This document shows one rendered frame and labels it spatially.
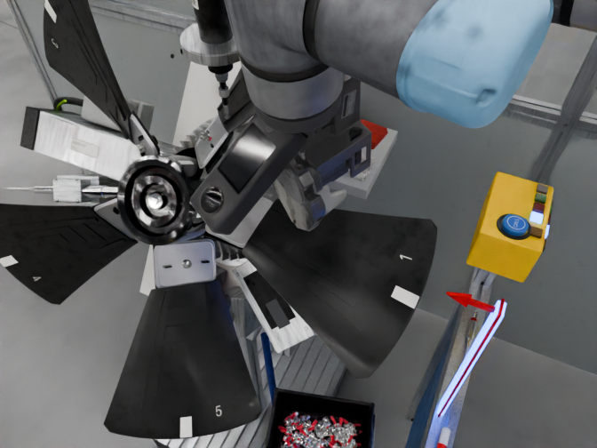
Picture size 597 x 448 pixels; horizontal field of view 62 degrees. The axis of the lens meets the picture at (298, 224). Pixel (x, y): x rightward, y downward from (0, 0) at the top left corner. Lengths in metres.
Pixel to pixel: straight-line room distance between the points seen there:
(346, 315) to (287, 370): 1.17
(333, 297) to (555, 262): 1.07
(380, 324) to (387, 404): 1.21
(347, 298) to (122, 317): 1.52
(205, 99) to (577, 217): 1.00
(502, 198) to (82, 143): 0.74
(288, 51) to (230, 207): 0.15
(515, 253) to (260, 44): 0.64
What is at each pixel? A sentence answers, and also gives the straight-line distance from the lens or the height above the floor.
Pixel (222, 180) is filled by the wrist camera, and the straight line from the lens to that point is 0.44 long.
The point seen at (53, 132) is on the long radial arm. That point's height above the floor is 1.12.
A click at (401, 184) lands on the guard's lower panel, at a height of 0.65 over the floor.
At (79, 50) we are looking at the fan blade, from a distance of 0.81.
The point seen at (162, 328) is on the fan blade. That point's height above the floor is 1.06.
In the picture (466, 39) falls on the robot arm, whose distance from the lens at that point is 0.26.
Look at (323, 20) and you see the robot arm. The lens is 0.29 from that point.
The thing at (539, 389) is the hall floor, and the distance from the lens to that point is 2.02.
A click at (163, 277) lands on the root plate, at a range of 0.73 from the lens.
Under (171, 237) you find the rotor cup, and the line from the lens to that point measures 0.67.
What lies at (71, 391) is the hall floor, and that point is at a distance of 1.99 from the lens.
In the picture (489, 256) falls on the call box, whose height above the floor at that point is 1.02.
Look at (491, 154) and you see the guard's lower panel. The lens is 1.38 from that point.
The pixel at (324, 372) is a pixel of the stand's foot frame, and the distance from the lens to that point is 1.79.
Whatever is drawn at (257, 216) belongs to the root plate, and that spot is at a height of 1.18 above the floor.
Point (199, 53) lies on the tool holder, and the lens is 0.50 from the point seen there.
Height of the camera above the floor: 1.70
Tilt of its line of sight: 50 degrees down
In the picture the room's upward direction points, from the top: straight up
